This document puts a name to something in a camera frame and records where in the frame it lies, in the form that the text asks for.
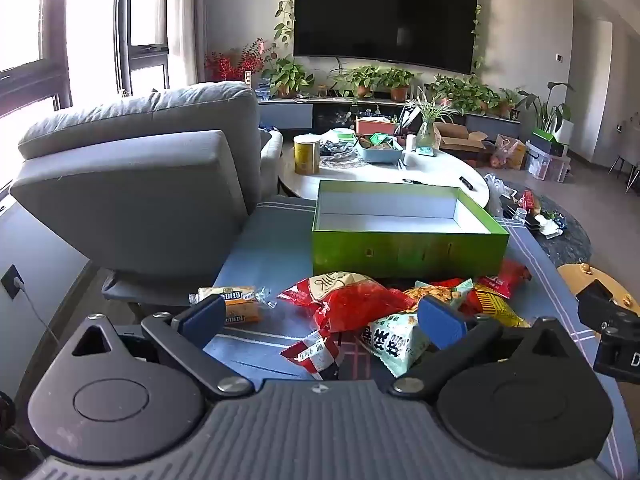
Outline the black wall socket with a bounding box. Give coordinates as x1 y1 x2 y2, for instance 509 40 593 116
1 264 25 301

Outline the yellow shopping bag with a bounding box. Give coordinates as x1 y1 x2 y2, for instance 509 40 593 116
494 134 527 170

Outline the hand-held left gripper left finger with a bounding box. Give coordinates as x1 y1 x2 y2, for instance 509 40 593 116
57 294 255 401

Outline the white cable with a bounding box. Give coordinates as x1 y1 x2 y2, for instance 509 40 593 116
17 280 63 346

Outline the potted green plant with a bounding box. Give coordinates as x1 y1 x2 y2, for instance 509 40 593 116
345 65 383 100
382 67 416 102
497 87 523 120
262 57 313 100
430 75 501 113

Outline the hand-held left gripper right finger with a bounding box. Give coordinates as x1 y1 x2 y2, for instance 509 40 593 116
389 296 583 401

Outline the large red snack bag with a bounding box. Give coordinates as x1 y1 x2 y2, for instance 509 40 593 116
277 271 417 335

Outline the grey sofa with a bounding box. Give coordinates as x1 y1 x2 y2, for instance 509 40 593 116
9 81 283 306

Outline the dark round table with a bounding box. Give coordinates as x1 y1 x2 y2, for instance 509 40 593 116
497 177 592 267

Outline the black framed window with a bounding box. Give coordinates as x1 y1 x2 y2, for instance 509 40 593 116
0 0 171 111

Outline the blue striped blanket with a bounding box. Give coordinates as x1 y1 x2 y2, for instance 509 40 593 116
202 195 638 480

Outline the yellow tin can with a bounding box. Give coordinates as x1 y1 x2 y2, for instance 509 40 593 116
293 134 322 176

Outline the blue plastic basin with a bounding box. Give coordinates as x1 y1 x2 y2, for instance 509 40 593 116
354 137 405 164

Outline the small red white snack packet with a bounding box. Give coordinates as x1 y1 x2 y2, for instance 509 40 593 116
279 330 347 382

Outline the grey television cabinet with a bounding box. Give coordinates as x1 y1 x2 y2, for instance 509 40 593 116
257 96 521 136

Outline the pale green snack bag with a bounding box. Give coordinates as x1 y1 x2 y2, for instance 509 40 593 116
366 310 432 379

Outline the black television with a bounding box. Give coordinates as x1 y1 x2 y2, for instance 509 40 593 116
292 0 478 76

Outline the spider plant in glass vase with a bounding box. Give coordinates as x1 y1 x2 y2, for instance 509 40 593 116
405 87 451 153

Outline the open cardboard box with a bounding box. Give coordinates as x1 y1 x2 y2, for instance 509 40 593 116
434 121 488 153

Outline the white coffee table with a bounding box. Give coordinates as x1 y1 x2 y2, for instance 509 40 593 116
277 145 491 211

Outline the hanging green vine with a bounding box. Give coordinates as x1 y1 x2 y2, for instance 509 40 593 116
272 0 313 56

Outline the wooden round table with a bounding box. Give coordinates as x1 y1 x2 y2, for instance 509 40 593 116
556 262 640 333

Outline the red storage box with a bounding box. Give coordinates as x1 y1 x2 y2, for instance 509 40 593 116
356 116 399 136

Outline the green cardboard box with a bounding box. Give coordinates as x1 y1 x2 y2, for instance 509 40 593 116
311 180 511 278

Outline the red berry decoration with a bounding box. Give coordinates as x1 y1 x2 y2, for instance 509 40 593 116
204 39 273 82

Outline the red yellow striped snack packet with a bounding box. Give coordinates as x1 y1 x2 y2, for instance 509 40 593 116
467 284 532 330

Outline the green lidded box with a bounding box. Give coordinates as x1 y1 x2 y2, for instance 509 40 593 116
531 129 568 157

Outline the yellow bread packet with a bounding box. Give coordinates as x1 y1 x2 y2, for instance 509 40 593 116
189 285 273 326

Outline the clear plastic storage box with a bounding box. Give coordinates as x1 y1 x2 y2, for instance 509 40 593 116
525 141 572 182

